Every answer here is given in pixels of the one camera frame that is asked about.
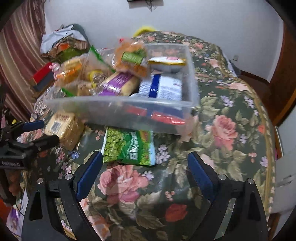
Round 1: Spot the beige barcode cracker pack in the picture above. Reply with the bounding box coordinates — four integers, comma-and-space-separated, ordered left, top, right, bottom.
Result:
44, 111, 85, 151

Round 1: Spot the green pea snack bag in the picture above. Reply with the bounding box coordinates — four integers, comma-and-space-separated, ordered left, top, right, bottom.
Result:
101, 127, 156, 166

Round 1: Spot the red ramen snack packet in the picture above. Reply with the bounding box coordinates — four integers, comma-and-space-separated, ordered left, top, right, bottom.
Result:
125, 105, 186, 125

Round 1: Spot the white blue snack packet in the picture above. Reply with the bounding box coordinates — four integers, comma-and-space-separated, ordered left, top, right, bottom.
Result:
131, 73, 182, 101

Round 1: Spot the yellow snack packet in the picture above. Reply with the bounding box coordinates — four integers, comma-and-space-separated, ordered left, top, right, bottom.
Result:
148, 56, 187, 73

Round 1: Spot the white drawer cabinet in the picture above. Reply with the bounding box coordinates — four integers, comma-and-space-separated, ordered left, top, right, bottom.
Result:
269, 148, 296, 213

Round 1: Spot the red box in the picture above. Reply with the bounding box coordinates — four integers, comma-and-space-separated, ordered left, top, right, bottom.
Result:
29, 62, 54, 92

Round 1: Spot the pink plush toy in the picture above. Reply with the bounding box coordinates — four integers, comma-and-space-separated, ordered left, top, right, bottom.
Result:
50, 62, 60, 79

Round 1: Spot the striped curtain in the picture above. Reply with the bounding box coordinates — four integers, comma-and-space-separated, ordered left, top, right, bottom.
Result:
1, 1, 46, 121

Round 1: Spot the purple bread pack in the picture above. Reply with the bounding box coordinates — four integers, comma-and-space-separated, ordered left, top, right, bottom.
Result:
98, 72, 140, 96

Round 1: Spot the floral green bedspread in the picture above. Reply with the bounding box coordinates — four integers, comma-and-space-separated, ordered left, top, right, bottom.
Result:
23, 29, 277, 241

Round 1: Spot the pile of clothes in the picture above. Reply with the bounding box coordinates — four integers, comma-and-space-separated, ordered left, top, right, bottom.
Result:
40, 24, 90, 63

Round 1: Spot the orange snack bag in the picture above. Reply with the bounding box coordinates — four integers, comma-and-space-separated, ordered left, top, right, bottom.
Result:
114, 39, 148, 78

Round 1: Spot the clear plastic storage bin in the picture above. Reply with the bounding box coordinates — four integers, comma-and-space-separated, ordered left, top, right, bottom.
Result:
44, 43, 200, 135

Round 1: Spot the yellow foam tube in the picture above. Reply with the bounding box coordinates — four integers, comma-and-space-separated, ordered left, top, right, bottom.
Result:
133, 26, 156, 37

